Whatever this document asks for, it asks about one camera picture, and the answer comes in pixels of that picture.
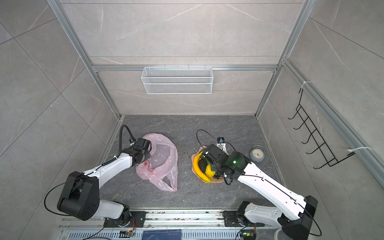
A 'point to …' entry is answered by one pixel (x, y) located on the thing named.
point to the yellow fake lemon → (208, 172)
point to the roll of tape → (275, 235)
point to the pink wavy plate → (212, 179)
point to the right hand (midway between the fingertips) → (218, 159)
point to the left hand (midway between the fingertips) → (144, 151)
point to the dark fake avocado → (202, 164)
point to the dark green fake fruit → (202, 154)
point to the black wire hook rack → (313, 132)
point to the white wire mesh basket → (178, 80)
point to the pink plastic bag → (161, 169)
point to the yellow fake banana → (196, 167)
